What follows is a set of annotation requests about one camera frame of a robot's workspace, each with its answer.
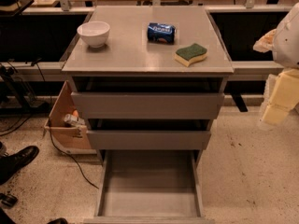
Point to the white ceramic bowl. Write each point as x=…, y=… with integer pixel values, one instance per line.
x=94, y=33

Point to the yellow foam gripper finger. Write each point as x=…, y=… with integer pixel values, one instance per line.
x=281, y=96
x=265, y=43

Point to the grey drawer cabinet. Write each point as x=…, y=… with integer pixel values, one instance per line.
x=128, y=53

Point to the black caster wheel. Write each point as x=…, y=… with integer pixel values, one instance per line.
x=7, y=200

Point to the yellow green sponge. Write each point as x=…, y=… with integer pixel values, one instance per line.
x=191, y=54

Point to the grey middle drawer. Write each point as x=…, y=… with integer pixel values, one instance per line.
x=149, y=134

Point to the silver can in box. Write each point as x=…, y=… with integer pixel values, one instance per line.
x=73, y=121

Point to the grey open bottom drawer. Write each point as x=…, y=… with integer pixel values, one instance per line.
x=149, y=187

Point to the cardboard box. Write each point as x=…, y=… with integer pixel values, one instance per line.
x=68, y=132

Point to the black leather shoe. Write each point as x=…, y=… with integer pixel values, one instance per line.
x=10, y=165

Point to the grey top drawer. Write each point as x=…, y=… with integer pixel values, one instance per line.
x=148, y=97

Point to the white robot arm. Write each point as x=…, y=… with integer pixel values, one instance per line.
x=286, y=40

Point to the blue snack bag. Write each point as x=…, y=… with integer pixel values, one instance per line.
x=161, y=33

